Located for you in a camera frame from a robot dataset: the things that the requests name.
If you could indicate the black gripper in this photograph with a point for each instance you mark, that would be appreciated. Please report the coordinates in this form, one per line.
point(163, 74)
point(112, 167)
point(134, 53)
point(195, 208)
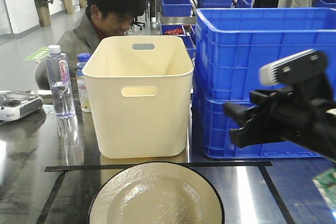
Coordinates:
point(301, 113)

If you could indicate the beige textured plate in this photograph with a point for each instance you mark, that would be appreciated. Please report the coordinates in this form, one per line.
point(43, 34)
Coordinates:
point(157, 192)

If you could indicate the blue plastic crate stack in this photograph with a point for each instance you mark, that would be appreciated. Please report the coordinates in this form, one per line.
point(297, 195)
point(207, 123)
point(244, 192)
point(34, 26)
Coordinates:
point(234, 51)

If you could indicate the green circuit board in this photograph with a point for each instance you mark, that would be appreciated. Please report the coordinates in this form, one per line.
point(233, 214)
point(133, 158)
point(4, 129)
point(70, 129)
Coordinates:
point(325, 183)

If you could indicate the cream plastic storage bin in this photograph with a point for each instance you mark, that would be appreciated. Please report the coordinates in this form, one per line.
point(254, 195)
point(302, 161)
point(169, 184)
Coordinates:
point(139, 89)

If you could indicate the blue cap drink bottle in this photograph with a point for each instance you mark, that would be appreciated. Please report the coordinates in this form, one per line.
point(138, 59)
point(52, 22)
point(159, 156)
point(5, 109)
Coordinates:
point(82, 88)

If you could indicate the seated person grey jacket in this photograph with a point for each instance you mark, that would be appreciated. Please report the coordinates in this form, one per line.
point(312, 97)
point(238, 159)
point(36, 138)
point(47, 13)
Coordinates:
point(102, 19)

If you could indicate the clear water bottle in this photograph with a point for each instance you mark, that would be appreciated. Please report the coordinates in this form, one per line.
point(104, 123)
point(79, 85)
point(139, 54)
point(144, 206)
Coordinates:
point(59, 82)

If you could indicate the white handheld controller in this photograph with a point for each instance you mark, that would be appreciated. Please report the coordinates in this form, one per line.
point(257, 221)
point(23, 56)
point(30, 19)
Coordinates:
point(16, 105)

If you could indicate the potted plant gold pot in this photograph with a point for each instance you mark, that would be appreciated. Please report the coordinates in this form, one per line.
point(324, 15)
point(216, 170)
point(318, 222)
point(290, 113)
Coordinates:
point(42, 8)

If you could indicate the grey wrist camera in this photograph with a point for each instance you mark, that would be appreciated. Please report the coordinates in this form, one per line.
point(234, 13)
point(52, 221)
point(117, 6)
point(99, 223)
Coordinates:
point(294, 69)

